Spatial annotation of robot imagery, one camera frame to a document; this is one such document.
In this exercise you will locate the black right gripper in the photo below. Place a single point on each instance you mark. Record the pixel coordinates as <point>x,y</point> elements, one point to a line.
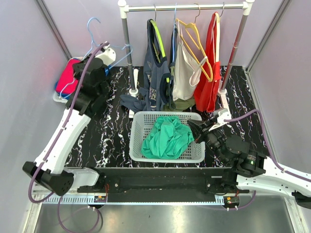
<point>198,128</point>

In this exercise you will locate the light blue wire hanger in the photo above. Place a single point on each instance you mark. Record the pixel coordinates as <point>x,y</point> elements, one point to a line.
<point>93,43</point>

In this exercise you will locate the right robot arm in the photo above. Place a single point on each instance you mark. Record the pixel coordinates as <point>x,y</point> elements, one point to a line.
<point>249,169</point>

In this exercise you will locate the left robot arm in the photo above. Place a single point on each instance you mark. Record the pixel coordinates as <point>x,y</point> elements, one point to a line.
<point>48,169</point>

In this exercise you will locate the red tank top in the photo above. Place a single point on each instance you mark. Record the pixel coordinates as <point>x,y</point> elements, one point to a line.
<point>207,89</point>

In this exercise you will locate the olive green tank top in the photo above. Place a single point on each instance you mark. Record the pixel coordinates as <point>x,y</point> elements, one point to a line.
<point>178,105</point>

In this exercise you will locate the navy blue tank top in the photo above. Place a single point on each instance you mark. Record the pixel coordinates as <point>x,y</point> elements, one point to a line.
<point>153,92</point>

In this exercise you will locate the white tank top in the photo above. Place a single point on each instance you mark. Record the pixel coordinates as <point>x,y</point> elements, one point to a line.
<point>186,71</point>

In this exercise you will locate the white hanger under red top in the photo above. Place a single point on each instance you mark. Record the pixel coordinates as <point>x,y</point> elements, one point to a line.
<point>216,34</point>

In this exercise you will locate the lime green hanger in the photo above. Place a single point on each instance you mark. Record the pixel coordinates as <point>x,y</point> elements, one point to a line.
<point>160,69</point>

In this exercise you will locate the yellow plastic hanger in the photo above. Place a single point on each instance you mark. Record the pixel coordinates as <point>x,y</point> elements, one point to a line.
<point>194,36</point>

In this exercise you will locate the white plastic mesh basket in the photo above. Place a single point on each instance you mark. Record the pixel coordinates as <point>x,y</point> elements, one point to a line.
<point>143,123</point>

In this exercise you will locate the folded clothes stack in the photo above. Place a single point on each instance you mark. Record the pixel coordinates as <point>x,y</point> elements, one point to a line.
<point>66,77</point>

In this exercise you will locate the small white basket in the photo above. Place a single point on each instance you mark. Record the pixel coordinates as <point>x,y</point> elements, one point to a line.
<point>59,98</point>

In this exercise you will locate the metal clothes rack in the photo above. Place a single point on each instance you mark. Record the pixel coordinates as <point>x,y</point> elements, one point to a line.
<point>124,9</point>

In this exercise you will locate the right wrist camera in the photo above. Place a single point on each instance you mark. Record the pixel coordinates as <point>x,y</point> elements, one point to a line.
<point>219,118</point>

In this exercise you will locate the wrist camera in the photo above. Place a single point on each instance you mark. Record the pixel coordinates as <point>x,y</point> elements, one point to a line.
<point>107,55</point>
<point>219,118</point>

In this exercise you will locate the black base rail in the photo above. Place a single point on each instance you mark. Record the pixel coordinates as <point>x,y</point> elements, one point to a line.
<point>151,186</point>

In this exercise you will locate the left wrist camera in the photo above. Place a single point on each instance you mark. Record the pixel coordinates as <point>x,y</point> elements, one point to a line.
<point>107,55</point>

